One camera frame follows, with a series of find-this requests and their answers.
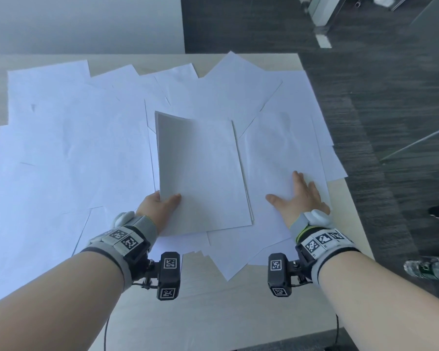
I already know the light wooden table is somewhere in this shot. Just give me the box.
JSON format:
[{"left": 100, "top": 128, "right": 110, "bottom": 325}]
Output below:
[{"left": 0, "top": 53, "right": 375, "bottom": 351}]

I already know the person's left hand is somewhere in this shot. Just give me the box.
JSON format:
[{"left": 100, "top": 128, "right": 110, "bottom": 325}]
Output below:
[{"left": 136, "top": 191, "right": 183, "bottom": 236}]

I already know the stack of white sheets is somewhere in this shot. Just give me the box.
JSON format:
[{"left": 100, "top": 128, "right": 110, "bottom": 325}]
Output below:
[{"left": 154, "top": 110, "right": 255, "bottom": 237}]

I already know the person's right hand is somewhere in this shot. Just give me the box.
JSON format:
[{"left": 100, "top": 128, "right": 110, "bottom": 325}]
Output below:
[{"left": 266, "top": 171, "right": 332, "bottom": 231}]

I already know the white pillar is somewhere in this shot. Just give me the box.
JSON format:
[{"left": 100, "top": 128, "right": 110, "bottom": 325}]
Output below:
[{"left": 307, "top": 0, "right": 345, "bottom": 28}]

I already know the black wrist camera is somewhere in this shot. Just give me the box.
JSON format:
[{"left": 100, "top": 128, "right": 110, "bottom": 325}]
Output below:
[
  {"left": 267, "top": 253, "right": 289, "bottom": 298},
  {"left": 157, "top": 252, "right": 182, "bottom": 301}
]

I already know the clear plastic water bottle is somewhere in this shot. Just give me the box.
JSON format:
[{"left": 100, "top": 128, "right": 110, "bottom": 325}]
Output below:
[{"left": 403, "top": 255, "right": 439, "bottom": 282}]

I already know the person's right forearm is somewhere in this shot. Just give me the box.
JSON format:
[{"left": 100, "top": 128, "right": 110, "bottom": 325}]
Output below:
[{"left": 320, "top": 252, "right": 439, "bottom": 351}]

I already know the person's left forearm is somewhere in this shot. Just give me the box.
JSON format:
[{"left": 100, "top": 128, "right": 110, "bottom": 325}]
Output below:
[{"left": 0, "top": 252, "right": 126, "bottom": 351}]

